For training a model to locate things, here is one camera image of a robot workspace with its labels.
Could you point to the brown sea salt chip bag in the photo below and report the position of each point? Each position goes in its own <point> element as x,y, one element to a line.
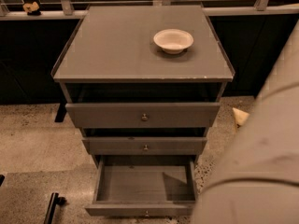
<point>240,118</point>

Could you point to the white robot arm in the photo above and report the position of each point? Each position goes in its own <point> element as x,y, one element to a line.
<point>256,181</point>

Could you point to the grey drawer cabinet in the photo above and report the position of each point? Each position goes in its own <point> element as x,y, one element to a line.
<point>113,59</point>

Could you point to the grey bottom drawer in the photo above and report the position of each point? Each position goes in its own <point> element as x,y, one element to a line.
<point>144,186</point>

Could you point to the white paper bowl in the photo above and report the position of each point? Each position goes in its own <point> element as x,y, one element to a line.
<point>173,41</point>

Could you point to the metal window railing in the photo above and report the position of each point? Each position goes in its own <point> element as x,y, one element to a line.
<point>46,15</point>

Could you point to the black bar on floor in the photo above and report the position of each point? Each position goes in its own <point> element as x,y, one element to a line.
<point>55,199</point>

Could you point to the small yellow black object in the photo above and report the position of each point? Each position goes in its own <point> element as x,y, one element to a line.
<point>32,8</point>

